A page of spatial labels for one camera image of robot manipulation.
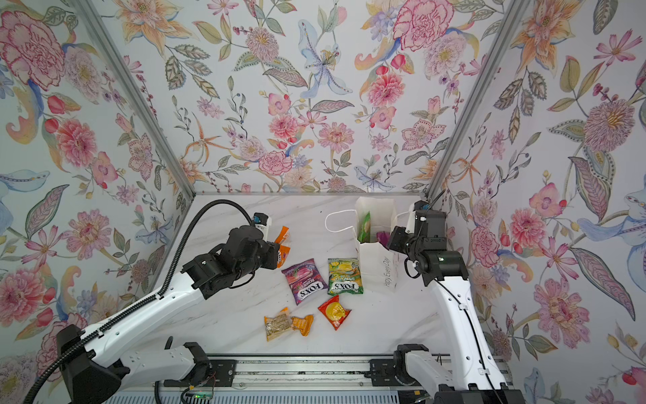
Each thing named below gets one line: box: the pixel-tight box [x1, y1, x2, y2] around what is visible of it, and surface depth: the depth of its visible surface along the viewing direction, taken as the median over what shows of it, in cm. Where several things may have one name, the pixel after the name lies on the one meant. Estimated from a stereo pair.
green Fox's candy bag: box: [327, 257, 364, 296], surface depth 93 cm
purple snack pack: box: [375, 230, 391, 247], surface depth 92 cm
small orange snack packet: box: [291, 314, 314, 337], surface depth 84 cm
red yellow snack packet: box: [317, 294, 352, 331], surface depth 86 cm
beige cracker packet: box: [264, 306, 292, 342], surface depth 83 cm
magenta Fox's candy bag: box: [280, 258, 329, 306], surface depth 92 cm
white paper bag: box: [324, 196, 398, 293], surface depth 84 cm
